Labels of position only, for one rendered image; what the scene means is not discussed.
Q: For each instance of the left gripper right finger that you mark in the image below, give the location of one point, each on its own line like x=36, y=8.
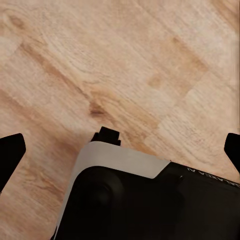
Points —
x=232, y=149

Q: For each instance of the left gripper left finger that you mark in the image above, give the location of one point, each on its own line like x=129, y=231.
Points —
x=12, y=149

